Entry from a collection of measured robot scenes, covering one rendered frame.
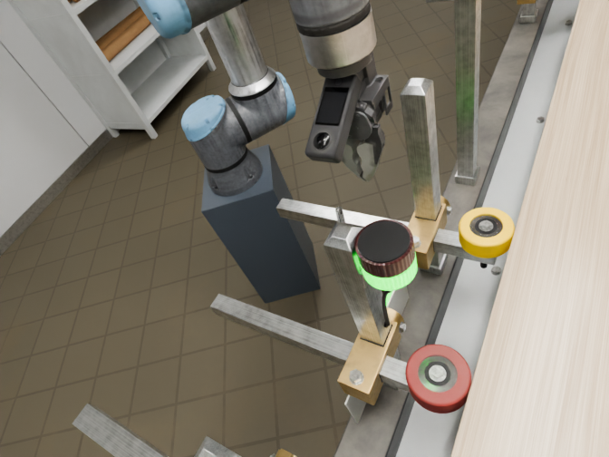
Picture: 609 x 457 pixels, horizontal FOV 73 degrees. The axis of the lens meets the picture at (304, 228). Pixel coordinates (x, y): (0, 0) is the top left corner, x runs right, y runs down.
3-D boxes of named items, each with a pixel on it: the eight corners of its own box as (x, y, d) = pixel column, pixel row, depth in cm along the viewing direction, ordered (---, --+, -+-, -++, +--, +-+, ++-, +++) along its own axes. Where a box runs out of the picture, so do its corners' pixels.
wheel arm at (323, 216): (280, 219, 91) (274, 207, 88) (288, 209, 92) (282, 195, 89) (494, 268, 69) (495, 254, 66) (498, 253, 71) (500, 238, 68)
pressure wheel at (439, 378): (405, 416, 61) (395, 388, 52) (422, 366, 64) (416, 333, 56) (461, 441, 57) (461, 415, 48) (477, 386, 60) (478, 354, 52)
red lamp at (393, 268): (349, 269, 44) (345, 257, 43) (371, 227, 47) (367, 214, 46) (403, 284, 41) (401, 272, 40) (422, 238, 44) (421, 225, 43)
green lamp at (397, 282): (353, 282, 46) (350, 271, 45) (374, 240, 49) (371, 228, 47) (406, 296, 43) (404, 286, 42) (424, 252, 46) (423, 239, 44)
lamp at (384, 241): (377, 345, 58) (345, 255, 43) (391, 311, 61) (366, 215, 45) (418, 359, 55) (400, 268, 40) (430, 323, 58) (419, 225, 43)
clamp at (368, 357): (343, 393, 63) (336, 381, 59) (376, 316, 69) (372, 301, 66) (378, 408, 60) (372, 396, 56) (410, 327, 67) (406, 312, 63)
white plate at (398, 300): (354, 422, 71) (343, 403, 64) (406, 296, 84) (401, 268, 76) (358, 423, 71) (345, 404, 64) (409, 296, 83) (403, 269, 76)
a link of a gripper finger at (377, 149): (389, 160, 62) (381, 111, 56) (385, 166, 61) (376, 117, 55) (360, 156, 65) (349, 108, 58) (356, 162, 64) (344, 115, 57)
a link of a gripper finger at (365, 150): (394, 162, 69) (387, 116, 62) (381, 188, 66) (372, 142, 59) (377, 160, 70) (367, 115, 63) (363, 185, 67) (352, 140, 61)
